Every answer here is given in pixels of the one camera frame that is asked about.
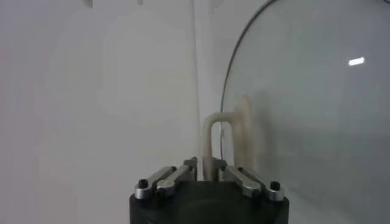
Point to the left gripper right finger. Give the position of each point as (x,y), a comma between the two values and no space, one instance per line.
(243,179)

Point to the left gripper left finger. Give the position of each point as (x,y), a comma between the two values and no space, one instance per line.
(170,178)

